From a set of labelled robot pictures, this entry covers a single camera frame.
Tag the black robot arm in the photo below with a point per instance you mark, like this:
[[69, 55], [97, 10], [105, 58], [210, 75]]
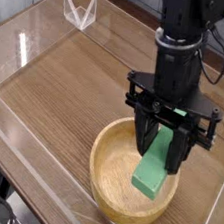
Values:
[[189, 18]]

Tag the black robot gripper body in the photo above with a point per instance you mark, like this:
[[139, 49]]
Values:
[[171, 92]]

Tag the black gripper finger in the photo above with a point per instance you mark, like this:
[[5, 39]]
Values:
[[179, 149], [146, 127]]

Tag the brown wooden bowl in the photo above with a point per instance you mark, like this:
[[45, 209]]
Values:
[[114, 157]]

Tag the clear acrylic tray enclosure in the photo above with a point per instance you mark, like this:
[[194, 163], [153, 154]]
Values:
[[58, 90]]

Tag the green rectangular block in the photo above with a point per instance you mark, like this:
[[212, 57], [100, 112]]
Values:
[[150, 173]]

